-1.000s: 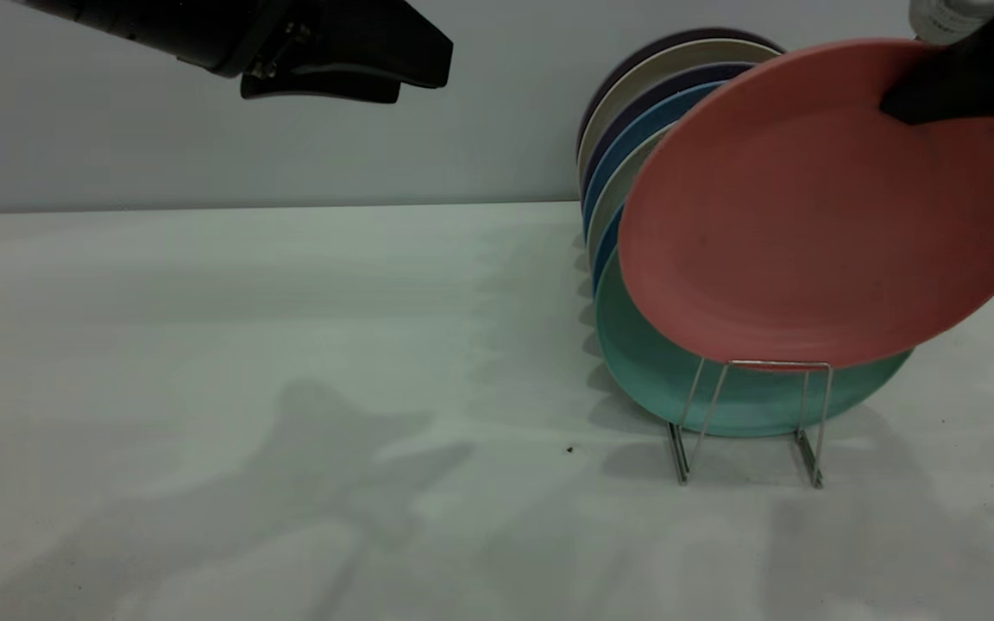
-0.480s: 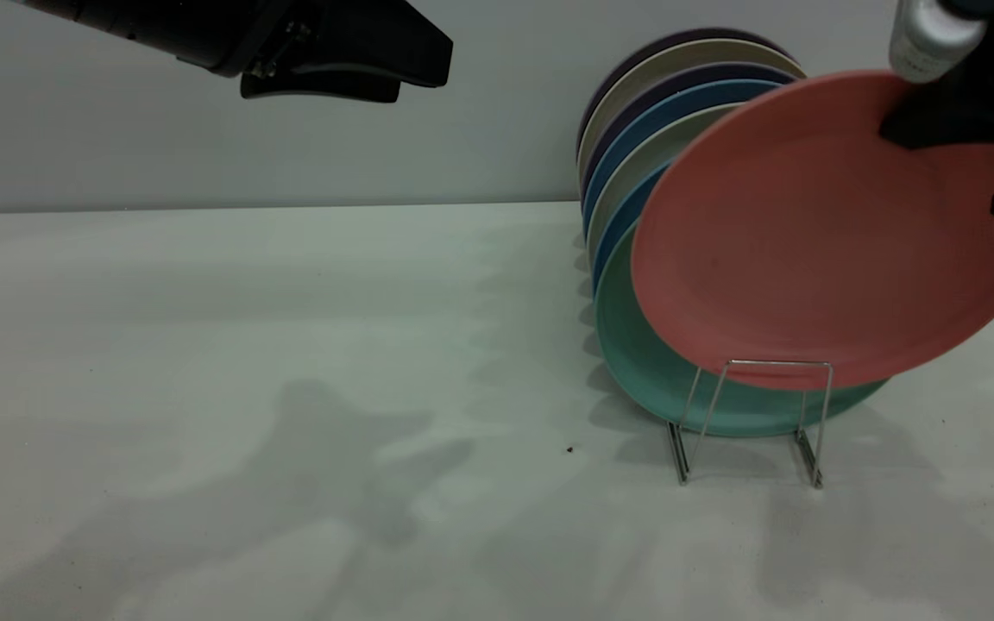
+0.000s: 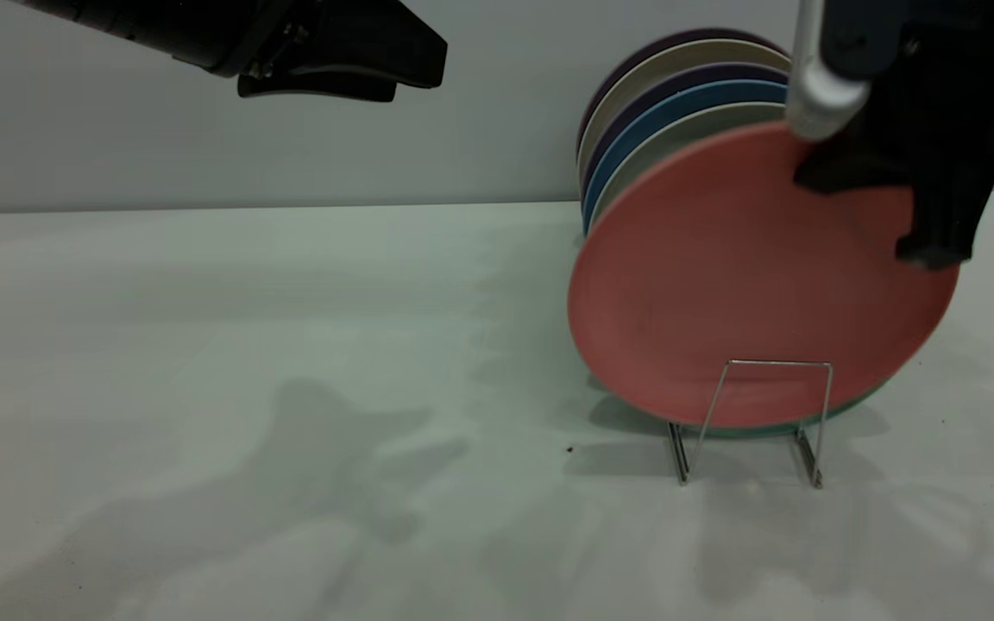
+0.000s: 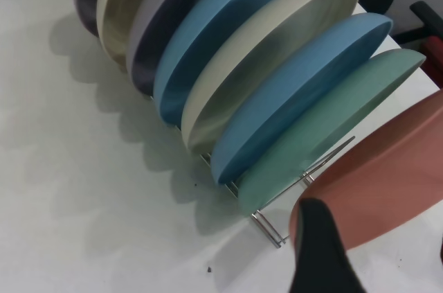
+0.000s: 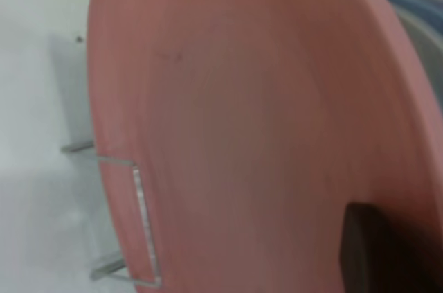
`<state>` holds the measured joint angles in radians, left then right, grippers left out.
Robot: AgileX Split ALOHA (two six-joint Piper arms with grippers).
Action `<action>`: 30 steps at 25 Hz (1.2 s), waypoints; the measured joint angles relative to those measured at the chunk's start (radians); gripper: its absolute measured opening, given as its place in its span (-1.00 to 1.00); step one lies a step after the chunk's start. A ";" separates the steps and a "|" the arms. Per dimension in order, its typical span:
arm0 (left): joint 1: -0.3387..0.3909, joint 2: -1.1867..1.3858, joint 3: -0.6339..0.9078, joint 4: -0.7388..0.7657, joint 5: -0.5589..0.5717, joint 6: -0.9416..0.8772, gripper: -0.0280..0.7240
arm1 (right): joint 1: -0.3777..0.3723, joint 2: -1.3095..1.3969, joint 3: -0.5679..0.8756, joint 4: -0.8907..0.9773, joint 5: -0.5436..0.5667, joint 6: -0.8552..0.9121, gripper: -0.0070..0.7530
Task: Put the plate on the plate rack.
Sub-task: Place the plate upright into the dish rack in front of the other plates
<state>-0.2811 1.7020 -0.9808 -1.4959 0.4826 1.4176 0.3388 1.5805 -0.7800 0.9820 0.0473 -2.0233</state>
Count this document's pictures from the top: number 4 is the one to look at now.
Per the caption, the pink plastic plate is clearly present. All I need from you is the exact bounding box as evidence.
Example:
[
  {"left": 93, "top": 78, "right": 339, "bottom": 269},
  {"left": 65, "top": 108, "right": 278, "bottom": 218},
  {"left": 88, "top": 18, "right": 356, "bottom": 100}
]
[{"left": 289, "top": 90, "right": 443, "bottom": 251}]

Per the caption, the blue plastic plate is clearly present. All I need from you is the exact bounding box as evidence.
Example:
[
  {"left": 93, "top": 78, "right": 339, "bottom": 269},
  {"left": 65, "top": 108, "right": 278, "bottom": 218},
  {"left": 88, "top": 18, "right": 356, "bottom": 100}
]
[
  {"left": 152, "top": 0, "right": 332, "bottom": 126},
  {"left": 210, "top": 12, "right": 395, "bottom": 186}
]

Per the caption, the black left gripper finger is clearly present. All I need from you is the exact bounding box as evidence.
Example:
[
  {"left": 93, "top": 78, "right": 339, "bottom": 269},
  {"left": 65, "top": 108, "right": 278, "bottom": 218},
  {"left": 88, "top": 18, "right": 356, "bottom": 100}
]
[{"left": 289, "top": 197, "right": 365, "bottom": 293}]

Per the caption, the red object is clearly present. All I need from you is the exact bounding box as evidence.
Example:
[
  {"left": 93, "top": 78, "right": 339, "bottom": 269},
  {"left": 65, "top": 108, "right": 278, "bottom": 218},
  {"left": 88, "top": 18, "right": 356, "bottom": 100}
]
[{"left": 424, "top": 35, "right": 443, "bottom": 81}]

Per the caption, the black rounded bar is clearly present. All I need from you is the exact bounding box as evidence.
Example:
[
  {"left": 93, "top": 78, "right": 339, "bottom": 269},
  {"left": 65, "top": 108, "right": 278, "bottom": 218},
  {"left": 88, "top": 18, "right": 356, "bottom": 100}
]
[{"left": 410, "top": 1, "right": 443, "bottom": 39}]

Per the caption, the metal wire plate rack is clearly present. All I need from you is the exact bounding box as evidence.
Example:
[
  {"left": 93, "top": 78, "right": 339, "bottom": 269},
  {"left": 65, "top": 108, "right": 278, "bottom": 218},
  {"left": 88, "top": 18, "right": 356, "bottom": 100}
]
[{"left": 148, "top": 95, "right": 356, "bottom": 249}]

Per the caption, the beige plastic plate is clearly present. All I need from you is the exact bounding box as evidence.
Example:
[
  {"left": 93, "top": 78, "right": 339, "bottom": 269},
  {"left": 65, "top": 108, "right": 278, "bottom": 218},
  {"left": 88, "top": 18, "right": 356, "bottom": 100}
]
[
  {"left": 96, "top": 0, "right": 181, "bottom": 69},
  {"left": 181, "top": 0, "right": 361, "bottom": 155}
]

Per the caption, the green plastic plate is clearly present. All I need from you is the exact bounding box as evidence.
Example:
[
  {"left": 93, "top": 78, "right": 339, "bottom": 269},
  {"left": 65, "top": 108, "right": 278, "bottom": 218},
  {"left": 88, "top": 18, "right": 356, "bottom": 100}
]
[{"left": 237, "top": 48, "right": 426, "bottom": 217}]

